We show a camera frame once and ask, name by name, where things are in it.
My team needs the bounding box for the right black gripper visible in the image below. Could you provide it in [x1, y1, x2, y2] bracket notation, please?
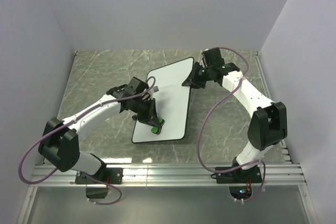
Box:
[182, 62, 212, 90]

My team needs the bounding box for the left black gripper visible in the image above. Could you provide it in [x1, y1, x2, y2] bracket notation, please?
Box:
[132, 97, 160, 128]

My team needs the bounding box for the green whiteboard eraser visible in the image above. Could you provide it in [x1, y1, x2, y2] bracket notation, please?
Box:
[151, 117, 165, 135]

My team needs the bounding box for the white whiteboard black frame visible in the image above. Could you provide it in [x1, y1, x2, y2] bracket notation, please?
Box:
[131, 57, 194, 144]

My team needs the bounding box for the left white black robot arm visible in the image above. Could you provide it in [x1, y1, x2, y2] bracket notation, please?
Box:
[38, 77, 164, 183]

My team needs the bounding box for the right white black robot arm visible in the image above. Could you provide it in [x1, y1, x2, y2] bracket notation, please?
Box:
[182, 47, 288, 182]

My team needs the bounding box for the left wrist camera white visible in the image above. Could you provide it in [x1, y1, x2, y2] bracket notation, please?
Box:
[149, 86, 159, 93]

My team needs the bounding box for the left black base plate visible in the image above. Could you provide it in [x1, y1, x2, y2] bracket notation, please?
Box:
[75, 167, 123, 185]

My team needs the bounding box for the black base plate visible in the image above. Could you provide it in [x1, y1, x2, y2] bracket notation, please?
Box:
[75, 167, 123, 185]
[211, 165, 262, 184]

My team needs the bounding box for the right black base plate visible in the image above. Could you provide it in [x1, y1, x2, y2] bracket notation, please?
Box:
[211, 165, 262, 184]

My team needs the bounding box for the aluminium front rail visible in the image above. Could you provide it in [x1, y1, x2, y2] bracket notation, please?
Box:
[37, 164, 307, 187]

